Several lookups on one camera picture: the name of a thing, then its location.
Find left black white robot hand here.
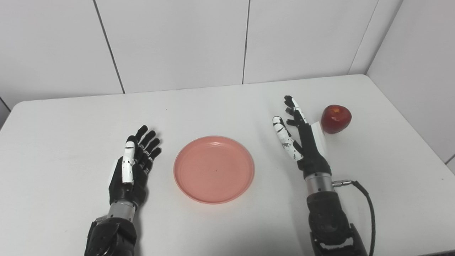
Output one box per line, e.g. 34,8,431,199
108,125,162,211

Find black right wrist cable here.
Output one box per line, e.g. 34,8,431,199
332,180,376,256

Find pink round plate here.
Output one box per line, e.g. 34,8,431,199
173,135,255,204

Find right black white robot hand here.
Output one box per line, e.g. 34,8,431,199
272,95,332,179

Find red apple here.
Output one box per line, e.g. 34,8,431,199
321,105,352,134

